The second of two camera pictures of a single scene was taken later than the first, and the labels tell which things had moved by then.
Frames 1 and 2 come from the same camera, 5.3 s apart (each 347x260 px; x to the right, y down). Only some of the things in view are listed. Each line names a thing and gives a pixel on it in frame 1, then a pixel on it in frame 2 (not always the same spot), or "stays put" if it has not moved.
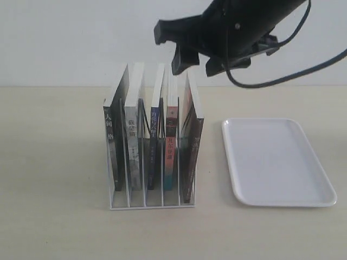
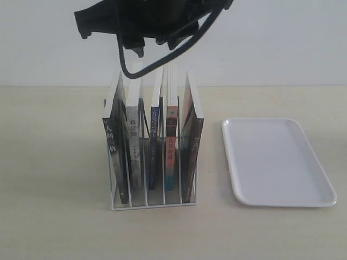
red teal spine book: [171, 130] stays put
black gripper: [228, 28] → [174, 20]
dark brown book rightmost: [192, 122] stays put
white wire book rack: [152, 157] stays put
